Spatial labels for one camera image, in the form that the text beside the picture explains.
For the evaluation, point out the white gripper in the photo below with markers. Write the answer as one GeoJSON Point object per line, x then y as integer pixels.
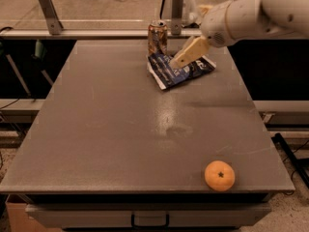
{"type": "Point", "coordinates": [214, 25]}

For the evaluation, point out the blue chip bag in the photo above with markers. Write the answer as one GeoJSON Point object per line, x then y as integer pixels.
{"type": "Point", "coordinates": [166, 77]}

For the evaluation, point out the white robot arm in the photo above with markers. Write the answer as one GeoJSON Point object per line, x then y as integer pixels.
{"type": "Point", "coordinates": [236, 20]}

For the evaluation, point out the white plastic bag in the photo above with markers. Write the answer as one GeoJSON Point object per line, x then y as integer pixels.
{"type": "Point", "coordinates": [191, 13]}

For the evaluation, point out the orange soda can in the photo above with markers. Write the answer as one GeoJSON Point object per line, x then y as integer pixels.
{"type": "Point", "coordinates": [157, 37]}

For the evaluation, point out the orange fruit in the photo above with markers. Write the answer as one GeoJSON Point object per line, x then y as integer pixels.
{"type": "Point", "coordinates": [219, 175]}

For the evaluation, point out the black stand leg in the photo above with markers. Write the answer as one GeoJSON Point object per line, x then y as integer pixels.
{"type": "Point", "coordinates": [301, 165]}

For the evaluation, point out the cardboard box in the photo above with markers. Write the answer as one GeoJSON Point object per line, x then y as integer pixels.
{"type": "Point", "coordinates": [20, 221]}

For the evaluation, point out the middle metal bracket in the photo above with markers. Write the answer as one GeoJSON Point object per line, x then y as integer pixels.
{"type": "Point", "coordinates": [176, 16]}

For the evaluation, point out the metal bracket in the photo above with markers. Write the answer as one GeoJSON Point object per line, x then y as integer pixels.
{"type": "Point", "coordinates": [176, 16]}
{"type": "Point", "coordinates": [53, 23]}

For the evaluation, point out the left metal bracket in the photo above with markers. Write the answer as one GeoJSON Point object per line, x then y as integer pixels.
{"type": "Point", "coordinates": [53, 23]}

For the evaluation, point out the metal rail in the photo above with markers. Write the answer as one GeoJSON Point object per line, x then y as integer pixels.
{"type": "Point", "coordinates": [15, 34]}

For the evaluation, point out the grey drawer with handle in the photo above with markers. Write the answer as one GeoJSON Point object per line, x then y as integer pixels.
{"type": "Point", "coordinates": [148, 216]}

